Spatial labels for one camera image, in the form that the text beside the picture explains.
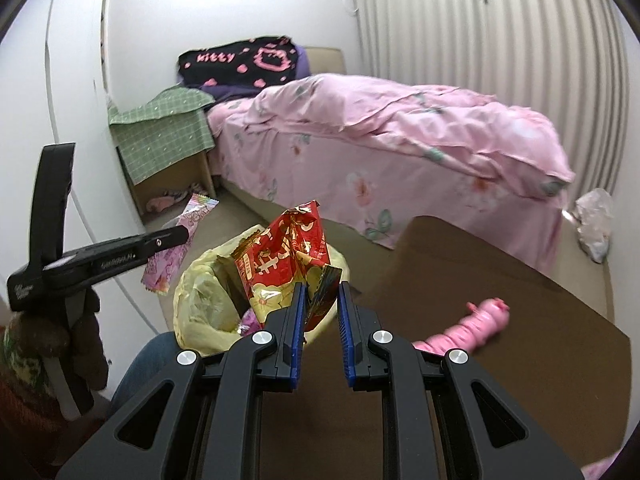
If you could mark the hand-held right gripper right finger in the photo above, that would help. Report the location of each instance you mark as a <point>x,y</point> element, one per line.
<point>346,340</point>

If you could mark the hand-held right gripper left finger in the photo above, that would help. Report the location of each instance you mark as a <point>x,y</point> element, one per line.
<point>297,335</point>

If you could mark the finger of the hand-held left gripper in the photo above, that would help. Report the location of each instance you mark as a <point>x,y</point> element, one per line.
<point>160,242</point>

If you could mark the pink cartoon snack packet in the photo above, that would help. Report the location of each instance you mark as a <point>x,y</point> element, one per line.
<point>195,210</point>

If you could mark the yellow bag lined trash bin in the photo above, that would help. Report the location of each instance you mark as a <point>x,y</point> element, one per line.
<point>200,300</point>

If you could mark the red gold snack packet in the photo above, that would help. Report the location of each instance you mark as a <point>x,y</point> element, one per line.
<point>280,260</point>

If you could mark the person's left forearm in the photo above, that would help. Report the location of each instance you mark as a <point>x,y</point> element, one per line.
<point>30,350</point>

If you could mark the pink plush slipper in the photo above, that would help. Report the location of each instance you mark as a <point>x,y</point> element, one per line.
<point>159,203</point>

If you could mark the patterned plush slipper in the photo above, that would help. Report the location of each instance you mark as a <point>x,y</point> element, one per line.
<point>179,194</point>

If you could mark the green checked cloth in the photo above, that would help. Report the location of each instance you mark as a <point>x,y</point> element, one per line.
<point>160,140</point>

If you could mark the beige bed base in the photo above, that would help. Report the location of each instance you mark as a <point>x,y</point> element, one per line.
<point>280,215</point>

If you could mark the person's jeans leg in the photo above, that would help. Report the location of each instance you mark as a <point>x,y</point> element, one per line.
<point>145,365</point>

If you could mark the pink toy caterpillar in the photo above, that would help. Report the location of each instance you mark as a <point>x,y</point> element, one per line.
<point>475,325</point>

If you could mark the pink floral bedsheet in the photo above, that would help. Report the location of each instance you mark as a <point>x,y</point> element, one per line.
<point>325,175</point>

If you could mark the black printed blanket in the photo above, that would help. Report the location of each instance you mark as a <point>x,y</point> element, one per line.
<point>225,72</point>

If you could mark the pink floral duvet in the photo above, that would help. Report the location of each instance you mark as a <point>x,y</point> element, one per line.
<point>400,120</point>

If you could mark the beige headboard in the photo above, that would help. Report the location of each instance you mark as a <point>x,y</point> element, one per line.
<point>327,62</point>

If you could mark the white plastic bag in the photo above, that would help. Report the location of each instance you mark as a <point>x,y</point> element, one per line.
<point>595,225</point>

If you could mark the white pleated curtain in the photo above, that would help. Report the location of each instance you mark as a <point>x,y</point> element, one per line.
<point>500,35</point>

